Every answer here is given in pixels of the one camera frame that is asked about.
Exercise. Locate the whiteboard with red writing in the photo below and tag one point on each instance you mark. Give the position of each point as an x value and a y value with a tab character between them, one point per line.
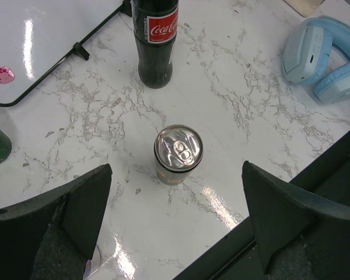
37	36

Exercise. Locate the dark beverage can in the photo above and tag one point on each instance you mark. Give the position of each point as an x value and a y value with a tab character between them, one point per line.
178	150

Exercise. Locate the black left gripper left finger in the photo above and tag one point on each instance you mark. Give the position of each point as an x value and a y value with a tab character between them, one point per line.
54	235

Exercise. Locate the light blue headphones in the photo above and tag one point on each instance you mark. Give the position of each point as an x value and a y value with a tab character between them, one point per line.
307	53

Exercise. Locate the beige canvas tote bag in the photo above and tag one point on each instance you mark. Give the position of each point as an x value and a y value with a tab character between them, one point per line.
304	7

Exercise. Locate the cola glass bottle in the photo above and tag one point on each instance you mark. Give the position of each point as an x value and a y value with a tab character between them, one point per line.
155	31

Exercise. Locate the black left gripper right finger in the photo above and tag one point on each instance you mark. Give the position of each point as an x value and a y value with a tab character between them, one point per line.
282	214

